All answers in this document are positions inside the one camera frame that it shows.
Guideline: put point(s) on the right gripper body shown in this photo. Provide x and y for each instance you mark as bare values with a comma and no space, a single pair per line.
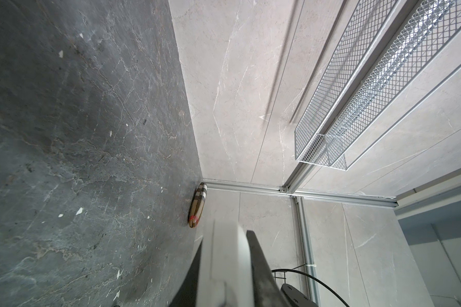
295,297

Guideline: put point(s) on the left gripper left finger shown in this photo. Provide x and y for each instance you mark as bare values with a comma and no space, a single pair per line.
187,293

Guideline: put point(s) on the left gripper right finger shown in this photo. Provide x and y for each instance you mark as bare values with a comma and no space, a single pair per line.
266,291

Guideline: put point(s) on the white remote control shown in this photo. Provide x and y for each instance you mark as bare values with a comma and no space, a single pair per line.
225,272

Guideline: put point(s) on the plaid cylindrical can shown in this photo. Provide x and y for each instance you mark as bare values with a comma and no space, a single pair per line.
197,206

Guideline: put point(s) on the white wire mesh basket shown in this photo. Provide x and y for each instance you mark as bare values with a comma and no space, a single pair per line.
383,47

